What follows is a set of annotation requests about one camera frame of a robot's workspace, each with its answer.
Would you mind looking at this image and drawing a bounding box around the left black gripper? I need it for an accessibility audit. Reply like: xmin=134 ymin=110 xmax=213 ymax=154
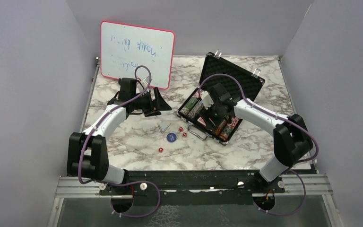
xmin=131 ymin=87 xmax=172 ymax=117

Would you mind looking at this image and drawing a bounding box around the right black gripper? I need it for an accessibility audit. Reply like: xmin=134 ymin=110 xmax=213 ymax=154
xmin=198 ymin=101 xmax=227 ymax=130

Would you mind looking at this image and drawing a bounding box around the red playing card deck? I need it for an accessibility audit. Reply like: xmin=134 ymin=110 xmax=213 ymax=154
xmin=197 ymin=117 xmax=206 ymax=127

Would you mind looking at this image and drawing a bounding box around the brown chip stack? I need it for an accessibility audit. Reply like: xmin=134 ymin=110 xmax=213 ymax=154
xmin=187 ymin=101 xmax=204 ymax=120

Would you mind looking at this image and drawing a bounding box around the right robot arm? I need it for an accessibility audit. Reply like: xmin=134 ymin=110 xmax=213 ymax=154
xmin=199 ymin=83 xmax=313 ymax=192

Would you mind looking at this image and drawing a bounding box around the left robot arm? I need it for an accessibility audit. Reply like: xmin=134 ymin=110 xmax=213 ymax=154
xmin=67 ymin=78 xmax=172 ymax=194

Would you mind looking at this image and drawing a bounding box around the black poker case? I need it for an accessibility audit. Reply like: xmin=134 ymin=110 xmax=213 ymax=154
xmin=177 ymin=52 xmax=265 ymax=145

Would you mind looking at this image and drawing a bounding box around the orange chip row in case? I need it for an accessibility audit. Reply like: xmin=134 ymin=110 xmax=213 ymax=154
xmin=212 ymin=120 xmax=227 ymax=136

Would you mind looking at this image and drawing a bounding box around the green chip stack in case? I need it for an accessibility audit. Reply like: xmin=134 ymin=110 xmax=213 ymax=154
xmin=180 ymin=97 xmax=198 ymax=115

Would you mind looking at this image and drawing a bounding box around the blue dealer button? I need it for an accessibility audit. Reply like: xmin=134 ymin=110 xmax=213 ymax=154
xmin=166 ymin=132 xmax=178 ymax=142

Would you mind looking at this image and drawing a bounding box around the pink framed whiteboard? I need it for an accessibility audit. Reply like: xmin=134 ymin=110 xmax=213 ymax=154
xmin=100 ymin=21 xmax=175 ymax=89

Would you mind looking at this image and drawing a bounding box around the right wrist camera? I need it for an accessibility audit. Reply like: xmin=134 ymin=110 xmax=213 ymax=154
xmin=200 ymin=91 xmax=214 ymax=110

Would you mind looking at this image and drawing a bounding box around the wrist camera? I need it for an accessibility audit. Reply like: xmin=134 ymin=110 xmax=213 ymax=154
xmin=200 ymin=91 xmax=214 ymax=110
xmin=137 ymin=77 xmax=149 ymax=93

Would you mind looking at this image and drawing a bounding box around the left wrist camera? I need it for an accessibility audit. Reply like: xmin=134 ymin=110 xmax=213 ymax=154
xmin=137 ymin=77 xmax=149 ymax=93

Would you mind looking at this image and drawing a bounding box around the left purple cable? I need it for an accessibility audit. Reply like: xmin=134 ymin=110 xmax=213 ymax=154
xmin=77 ymin=65 xmax=162 ymax=219

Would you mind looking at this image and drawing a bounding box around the purple cable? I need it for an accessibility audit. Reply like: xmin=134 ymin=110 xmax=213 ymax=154
xmin=77 ymin=65 xmax=162 ymax=219
xmin=198 ymin=73 xmax=320 ymax=217

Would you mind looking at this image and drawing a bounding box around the black mounting rail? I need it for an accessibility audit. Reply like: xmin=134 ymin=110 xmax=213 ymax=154
xmin=69 ymin=169 xmax=317 ymax=208

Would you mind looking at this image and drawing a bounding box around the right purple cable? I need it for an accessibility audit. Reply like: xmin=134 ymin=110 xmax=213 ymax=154
xmin=198 ymin=73 xmax=320 ymax=217

